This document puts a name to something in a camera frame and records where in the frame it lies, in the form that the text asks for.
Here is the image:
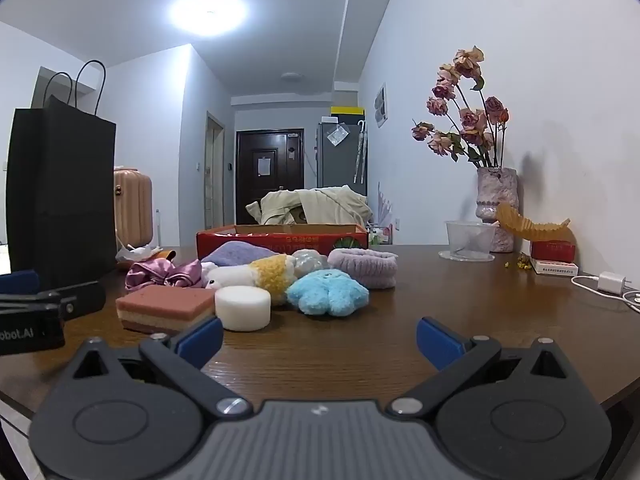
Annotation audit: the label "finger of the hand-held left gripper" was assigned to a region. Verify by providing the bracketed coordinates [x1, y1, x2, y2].
[0, 281, 107, 320]
[0, 270, 42, 295]

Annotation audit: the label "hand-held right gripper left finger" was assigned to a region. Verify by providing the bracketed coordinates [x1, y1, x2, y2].
[69, 316, 253, 421]

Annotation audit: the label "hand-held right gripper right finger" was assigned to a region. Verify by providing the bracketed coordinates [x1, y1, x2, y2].
[388, 316, 572, 419]

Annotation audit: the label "white round sponge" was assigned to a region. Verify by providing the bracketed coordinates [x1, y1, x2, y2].
[215, 285, 272, 332]

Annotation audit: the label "layered pink sponge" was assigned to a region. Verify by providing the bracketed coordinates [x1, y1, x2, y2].
[116, 286, 217, 336]

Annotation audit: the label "pink satin scrunchie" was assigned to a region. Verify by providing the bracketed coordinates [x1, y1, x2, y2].
[125, 252, 207, 292]

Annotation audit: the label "purple towel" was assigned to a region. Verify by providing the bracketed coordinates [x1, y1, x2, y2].
[200, 241, 279, 269]

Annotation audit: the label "yellow white plush toy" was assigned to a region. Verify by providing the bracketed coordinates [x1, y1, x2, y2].
[204, 254, 297, 307]

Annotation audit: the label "red cardboard box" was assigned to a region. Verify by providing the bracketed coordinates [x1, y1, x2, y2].
[196, 223, 370, 262]

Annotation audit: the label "blue plush octopus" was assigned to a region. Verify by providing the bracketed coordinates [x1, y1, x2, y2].
[286, 269, 371, 317]

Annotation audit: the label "white crumpled plastic bag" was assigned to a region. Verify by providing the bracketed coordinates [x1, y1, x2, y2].
[116, 241, 164, 267]

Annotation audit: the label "black paper bag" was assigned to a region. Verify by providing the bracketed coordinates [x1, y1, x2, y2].
[6, 60, 117, 291]

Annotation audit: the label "purple fluffy headband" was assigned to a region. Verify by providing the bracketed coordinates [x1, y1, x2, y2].
[327, 247, 400, 289]

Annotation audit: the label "clear plastic container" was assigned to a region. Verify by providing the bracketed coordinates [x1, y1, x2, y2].
[439, 220, 499, 262]

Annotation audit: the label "pink suitcase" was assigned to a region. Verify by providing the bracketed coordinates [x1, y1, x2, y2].
[114, 167, 153, 246]

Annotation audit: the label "white mesh bath pouf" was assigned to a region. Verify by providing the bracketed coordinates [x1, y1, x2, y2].
[291, 248, 331, 277]

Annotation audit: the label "small red box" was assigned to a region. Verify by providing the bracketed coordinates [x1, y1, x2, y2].
[530, 240, 576, 263]

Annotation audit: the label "pink textured vase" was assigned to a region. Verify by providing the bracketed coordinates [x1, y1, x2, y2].
[475, 166, 520, 254]

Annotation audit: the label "beige coat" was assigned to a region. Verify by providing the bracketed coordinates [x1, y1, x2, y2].
[246, 186, 374, 227]

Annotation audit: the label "light wooden side door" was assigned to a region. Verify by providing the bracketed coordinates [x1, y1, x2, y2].
[205, 112, 226, 228]

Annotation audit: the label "white charger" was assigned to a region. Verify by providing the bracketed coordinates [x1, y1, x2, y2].
[598, 271, 626, 295]

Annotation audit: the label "dark brown entrance door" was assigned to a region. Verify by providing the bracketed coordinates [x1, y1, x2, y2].
[236, 129, 305, 193]

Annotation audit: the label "grey refrigerator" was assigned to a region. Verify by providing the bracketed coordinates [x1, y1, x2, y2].
[316, 121, 367, 196]

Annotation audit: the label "white folded umbrella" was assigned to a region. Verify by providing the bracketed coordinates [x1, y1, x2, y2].
[353, 121, 368, 185]

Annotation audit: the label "dried pink roses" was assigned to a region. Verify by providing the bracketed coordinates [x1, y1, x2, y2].
[411, 46, 511, 169]

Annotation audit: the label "round ceiling light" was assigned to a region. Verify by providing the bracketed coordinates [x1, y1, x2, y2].
[169, 0, 249, 37]

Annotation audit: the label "white paper wall decoration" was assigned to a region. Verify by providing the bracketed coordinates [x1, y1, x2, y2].
[377, 182, 396, 226]

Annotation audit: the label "white cable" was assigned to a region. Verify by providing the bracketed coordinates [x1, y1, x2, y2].
[571, 275, 640, 315]

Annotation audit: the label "wall picture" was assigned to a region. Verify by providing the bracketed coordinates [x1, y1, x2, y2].
[374, 82, 389, 128]

